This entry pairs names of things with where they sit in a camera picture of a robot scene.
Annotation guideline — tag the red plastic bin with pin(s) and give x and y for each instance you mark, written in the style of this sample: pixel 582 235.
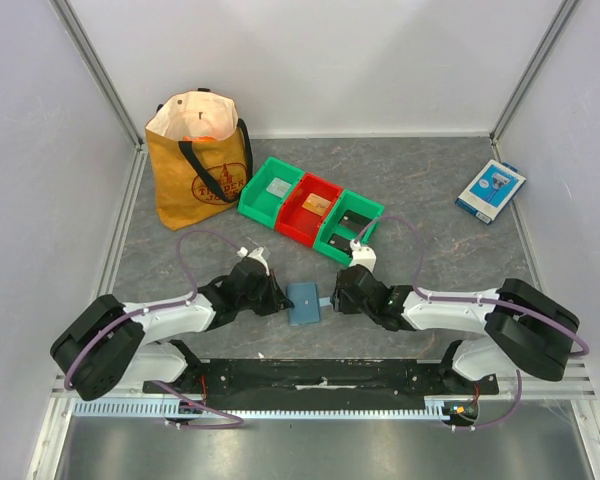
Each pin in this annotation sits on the red plastic bin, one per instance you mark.
pixel 299 224

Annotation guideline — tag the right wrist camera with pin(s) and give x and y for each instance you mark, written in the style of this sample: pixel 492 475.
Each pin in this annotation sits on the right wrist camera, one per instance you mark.
pixel 362 255

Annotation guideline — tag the left green plastic bin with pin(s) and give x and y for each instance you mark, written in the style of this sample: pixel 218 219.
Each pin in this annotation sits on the left green plastic bin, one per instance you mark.
pixel 259 205

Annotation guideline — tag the upper black card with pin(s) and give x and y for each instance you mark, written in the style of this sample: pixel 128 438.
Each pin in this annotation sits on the upper black card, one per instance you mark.
pixel 354 221

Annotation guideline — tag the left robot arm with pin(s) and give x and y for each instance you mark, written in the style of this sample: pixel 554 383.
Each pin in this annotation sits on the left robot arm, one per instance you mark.
pixel 97 349

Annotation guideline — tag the brown Trader Joe's paper bag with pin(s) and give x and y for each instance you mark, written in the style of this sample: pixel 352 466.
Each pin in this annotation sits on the brown Trader Joe's paper bag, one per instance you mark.
pixel 201 157

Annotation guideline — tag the lower black card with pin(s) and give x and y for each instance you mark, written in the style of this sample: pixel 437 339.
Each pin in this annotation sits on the lower black card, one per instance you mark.
pixel 341 244

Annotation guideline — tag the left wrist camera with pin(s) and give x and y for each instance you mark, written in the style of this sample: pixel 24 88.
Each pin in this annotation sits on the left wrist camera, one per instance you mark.
pixel 259 254

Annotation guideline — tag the gold card in bin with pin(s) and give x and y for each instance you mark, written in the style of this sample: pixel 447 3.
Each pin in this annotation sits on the gold card in bin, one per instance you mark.
pixel 316 204

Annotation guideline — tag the silver card in bin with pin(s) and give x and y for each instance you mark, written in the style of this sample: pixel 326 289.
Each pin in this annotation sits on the silver card in bin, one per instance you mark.
pixel 278 187

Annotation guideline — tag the blue razor box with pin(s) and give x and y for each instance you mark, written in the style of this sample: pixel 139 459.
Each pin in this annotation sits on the blue razor box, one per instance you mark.
pixel 490 191

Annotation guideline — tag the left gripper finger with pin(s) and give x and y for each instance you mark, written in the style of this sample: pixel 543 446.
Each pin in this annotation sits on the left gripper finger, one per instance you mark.
pixel 279 298
pixel 273 307

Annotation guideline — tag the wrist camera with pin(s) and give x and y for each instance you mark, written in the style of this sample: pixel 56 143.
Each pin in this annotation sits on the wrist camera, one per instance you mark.
pixel 259 254
pixel 362 255

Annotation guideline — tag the right green plastic bin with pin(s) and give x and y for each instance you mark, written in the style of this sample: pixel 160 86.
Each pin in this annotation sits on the right green plastic bin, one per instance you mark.
pixel 348 200

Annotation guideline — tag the blue leather card holder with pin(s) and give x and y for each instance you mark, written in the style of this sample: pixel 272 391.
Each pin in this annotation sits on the blue leather card holder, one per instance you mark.
pixel 307 304

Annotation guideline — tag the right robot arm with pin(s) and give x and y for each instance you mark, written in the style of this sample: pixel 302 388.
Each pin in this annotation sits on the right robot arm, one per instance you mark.
pixel 515 326

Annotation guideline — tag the green plastic bin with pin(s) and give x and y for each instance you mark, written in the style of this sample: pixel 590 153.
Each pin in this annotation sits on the green plastic bin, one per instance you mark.
pixel 259 205
pixel 348 200

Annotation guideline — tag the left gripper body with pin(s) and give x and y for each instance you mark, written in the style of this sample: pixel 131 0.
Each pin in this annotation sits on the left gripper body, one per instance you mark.
pixel 256 301

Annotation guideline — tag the black card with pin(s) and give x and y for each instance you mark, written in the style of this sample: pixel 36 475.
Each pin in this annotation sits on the black card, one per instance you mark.
pixel 354 221
pixel 341 244

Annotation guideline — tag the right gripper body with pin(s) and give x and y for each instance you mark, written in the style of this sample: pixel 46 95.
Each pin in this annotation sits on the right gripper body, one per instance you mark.
pixel 350 291

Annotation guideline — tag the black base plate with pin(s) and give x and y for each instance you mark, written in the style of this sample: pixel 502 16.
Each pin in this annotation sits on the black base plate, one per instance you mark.
pixel 241 384

